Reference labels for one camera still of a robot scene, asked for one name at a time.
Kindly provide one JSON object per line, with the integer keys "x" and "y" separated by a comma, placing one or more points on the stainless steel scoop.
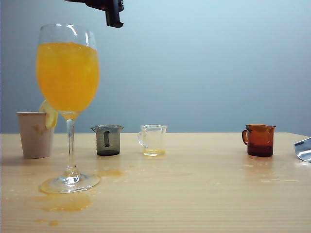
{"x": 303, "y": 151}

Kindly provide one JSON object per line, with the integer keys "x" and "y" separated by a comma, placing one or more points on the wine glass with orange juice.
{"x": 68, "y": 80}

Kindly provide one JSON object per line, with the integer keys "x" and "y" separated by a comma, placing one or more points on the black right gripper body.
{"x": 92, "y": 3}

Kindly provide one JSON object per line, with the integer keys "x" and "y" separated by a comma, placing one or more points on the amber glass measuring cup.
{"x": 261, "y": 143}

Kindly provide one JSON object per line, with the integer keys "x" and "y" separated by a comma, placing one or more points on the grey glass measuring cup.
{"x": 114, "y": 140}

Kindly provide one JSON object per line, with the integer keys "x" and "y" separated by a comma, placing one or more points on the yellow lemon slice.
{"x": 51, "y": 116}

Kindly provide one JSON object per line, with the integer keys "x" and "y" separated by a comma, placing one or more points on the white paper cup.
{"x": 34, "y": 136}

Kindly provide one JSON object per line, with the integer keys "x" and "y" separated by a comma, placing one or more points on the clear glass measuring cup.
{"x": 155, "y": 151}

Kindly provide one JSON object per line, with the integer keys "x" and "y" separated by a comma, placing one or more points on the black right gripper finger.
{"x": 113, "y": 17}

